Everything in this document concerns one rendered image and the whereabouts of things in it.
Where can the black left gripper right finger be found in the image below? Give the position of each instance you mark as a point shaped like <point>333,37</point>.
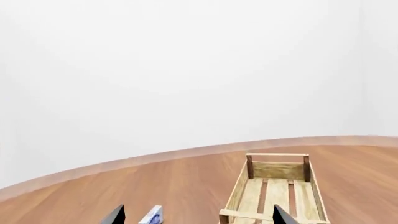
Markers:
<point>282,217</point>

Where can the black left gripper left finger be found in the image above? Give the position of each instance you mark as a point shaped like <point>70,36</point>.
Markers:
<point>116,216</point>

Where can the light wooden slatted tray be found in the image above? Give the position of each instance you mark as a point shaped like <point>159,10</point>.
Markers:
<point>273,186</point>

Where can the white and blue box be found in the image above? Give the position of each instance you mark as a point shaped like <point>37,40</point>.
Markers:
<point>153,216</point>

